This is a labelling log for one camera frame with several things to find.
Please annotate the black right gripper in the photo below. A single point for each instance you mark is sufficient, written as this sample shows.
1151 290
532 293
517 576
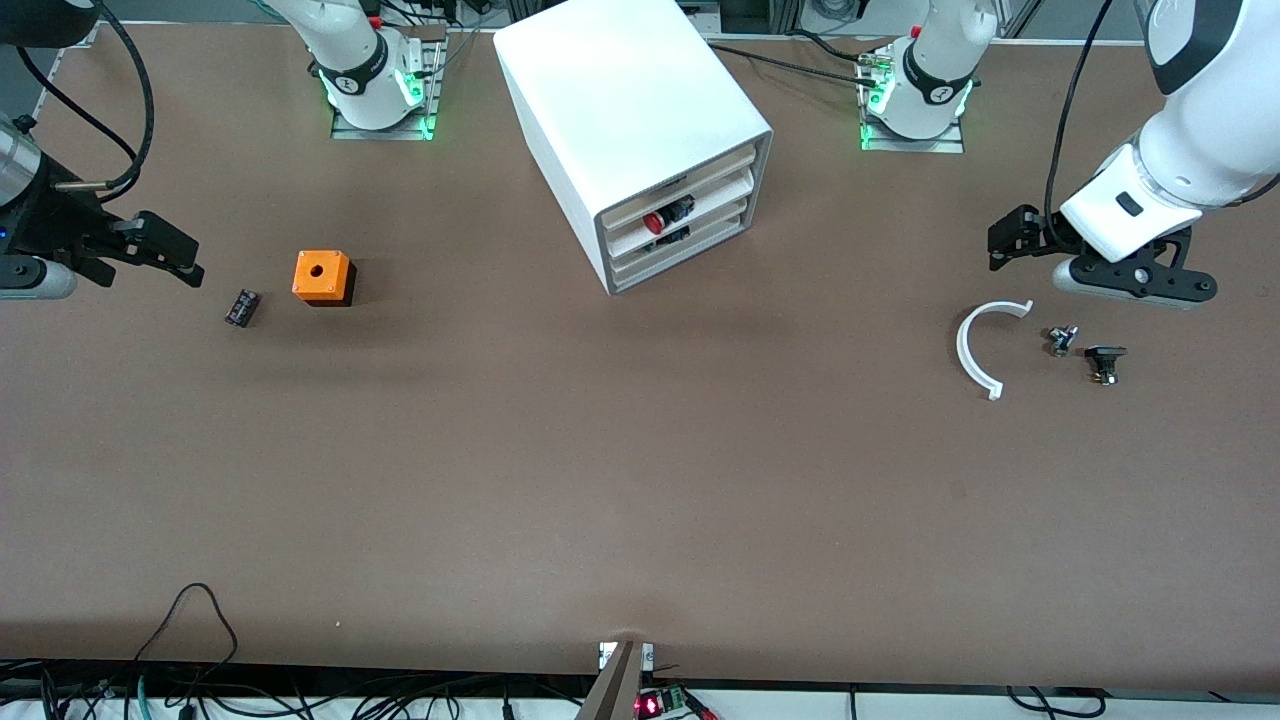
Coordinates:
48 226

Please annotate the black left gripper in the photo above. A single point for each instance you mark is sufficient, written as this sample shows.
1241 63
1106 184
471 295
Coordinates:
1040 238

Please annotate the white drawer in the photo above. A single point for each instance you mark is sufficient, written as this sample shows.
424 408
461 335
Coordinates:
715 172
720 228
720 200

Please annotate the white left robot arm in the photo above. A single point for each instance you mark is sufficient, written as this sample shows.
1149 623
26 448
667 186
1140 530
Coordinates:
1210 130

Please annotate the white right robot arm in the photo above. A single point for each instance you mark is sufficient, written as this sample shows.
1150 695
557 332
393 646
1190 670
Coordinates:
360 60

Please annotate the red push button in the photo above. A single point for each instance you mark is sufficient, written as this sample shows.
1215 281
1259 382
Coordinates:
654 222

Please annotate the white drawer cabinet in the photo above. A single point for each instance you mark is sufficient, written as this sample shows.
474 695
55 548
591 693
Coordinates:
620 90

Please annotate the small black terminal block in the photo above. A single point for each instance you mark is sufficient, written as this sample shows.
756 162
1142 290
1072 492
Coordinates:
242 307

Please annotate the white curved plastic arc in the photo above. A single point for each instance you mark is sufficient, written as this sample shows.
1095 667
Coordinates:
965 350

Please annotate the orange box with hole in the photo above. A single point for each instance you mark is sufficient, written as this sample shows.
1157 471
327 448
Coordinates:
320 272

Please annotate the circuit board with red light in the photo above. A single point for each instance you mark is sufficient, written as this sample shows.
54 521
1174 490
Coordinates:
650 705

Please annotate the small metal switch part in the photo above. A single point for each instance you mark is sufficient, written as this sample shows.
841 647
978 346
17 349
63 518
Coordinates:
1061 341

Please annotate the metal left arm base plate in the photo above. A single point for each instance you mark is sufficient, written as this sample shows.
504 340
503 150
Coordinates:
915 145

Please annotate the small black switch part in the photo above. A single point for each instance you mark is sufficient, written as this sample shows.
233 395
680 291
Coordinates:
1104 355

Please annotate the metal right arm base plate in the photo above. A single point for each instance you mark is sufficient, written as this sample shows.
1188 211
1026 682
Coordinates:
432 90

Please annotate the black switch body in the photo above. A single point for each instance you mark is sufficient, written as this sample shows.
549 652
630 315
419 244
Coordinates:
672 237

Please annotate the grey metal camera bracket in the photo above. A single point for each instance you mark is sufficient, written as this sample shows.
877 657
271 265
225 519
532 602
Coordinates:
615 690

